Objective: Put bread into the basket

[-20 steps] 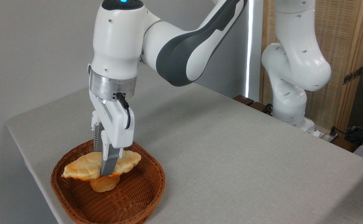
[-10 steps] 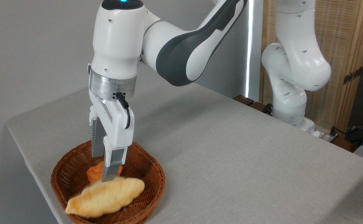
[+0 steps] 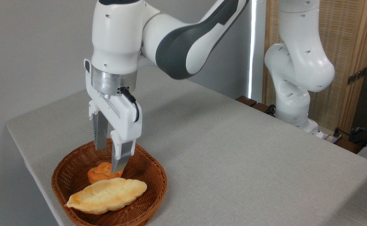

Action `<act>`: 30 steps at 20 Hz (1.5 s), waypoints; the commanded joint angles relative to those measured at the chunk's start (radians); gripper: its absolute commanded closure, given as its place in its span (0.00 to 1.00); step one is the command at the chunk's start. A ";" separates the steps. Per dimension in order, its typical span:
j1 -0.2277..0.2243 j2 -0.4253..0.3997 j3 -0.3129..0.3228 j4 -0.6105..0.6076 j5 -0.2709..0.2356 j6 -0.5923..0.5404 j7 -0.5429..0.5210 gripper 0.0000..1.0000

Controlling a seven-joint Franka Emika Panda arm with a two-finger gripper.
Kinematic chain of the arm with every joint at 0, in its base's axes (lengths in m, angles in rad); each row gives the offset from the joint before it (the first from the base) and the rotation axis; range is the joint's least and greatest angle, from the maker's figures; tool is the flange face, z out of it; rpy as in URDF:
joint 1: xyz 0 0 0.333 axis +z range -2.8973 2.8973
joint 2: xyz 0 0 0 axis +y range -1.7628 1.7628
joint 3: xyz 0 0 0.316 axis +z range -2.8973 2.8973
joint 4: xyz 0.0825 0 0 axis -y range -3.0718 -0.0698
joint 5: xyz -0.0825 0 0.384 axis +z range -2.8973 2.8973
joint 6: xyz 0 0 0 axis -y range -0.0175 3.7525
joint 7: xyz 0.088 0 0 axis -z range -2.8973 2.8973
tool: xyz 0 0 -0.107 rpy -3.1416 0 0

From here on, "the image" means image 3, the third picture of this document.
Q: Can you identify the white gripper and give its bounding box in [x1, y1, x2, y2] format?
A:
[84, 58, 142, 174]

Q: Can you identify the long braided bread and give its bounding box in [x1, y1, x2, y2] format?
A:
[65, 177, 148, 215]

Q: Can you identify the round orange bread roll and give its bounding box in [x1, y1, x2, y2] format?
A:
[88, 162, 123, 185]

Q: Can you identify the brown wicker basket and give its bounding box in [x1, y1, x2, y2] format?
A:
[51, 138, 168, 226]

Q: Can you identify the grey tablecloth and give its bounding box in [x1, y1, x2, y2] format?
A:
[6, 66, 367, 226]

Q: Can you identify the bright vertical light strip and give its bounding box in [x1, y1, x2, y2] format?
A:
[248, 0, 257, 99]

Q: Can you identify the metal screen hinge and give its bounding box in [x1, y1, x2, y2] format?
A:
[347, 67, 367, 86]

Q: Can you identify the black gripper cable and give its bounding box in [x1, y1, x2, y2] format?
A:
[119, 87, 140, 123]

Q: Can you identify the black power cable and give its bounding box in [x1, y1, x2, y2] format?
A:
[334, 127, 367, 148]

